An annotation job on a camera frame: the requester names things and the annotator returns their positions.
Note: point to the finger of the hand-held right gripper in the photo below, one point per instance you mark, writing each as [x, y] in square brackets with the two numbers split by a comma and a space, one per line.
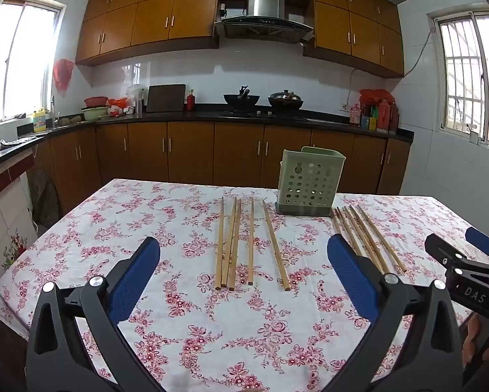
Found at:
[481, 239]
[444, 251]

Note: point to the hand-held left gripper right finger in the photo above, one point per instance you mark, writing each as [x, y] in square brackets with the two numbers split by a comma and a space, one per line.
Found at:
[350, 269]

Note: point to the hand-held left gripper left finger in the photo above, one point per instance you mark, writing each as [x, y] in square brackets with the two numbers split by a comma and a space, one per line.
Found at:
[136, 271]

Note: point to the green perforated utensil holder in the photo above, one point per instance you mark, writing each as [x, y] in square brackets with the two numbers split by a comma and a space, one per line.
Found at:
[310, 183]

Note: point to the person's right hand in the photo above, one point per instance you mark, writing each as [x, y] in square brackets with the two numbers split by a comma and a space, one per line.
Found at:
[472, 343]

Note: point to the red floral tablecloth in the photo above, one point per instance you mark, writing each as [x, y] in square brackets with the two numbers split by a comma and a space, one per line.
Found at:
[195, 326]

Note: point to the dark hanging cloth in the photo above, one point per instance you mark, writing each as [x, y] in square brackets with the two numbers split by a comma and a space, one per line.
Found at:
[44, 196]

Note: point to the wooden base cabinets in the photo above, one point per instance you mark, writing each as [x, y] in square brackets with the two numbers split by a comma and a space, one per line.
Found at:
[191, 151]

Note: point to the row of condiment bottles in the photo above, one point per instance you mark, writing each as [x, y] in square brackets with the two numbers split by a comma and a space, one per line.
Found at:
[375, 118]

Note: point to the green basin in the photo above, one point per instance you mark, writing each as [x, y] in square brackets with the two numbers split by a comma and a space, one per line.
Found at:
[95, 113]

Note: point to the window with security bars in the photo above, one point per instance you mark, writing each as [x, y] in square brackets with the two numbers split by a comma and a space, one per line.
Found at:
[469, 73]

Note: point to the red and white plastic bags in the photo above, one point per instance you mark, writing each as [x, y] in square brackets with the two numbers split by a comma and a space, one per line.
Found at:
[120, 106]

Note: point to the black kitchen countertop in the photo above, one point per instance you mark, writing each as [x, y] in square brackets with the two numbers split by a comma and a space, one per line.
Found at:
[203, 115]

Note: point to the clear glass jar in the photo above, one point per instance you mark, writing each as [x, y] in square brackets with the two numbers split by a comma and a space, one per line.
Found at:
[137, 100]

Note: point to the red basin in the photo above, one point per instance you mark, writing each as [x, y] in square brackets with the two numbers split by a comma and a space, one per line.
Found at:
[96, 101]

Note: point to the dark cutting board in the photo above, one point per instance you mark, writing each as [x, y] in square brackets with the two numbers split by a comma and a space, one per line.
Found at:
[166, 98]

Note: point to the grey rag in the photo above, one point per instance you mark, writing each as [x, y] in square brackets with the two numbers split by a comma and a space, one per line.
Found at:
[15, 142]

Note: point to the yellow detergent bottle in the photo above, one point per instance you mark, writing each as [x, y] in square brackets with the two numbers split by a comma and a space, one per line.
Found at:
[40, 121]

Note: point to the gas stove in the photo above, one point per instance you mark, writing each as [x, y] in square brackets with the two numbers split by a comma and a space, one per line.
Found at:
[265, 113]

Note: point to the red bottle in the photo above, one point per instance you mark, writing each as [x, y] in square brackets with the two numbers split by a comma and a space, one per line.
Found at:
[191, 101]

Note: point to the metal faucet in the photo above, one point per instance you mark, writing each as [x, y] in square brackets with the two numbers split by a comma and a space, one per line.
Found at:
[53, 110]

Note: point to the black pot with lid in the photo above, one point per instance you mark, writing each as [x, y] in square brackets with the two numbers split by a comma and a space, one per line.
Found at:
[285, 100]

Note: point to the black wok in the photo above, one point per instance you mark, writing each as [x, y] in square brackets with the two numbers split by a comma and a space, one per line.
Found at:
[238, 100]

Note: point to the hanging red plastic bag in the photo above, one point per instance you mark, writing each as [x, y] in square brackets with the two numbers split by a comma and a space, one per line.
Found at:
[63, 75]

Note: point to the steel range hood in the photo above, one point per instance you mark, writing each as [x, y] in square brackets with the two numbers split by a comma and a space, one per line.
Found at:
[265, 16]

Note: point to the window with white frame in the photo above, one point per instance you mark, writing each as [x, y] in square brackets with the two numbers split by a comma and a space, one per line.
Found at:
[15, 61]

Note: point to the wooden wall cabinets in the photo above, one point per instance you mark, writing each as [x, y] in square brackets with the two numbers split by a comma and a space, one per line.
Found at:
[154, 20]

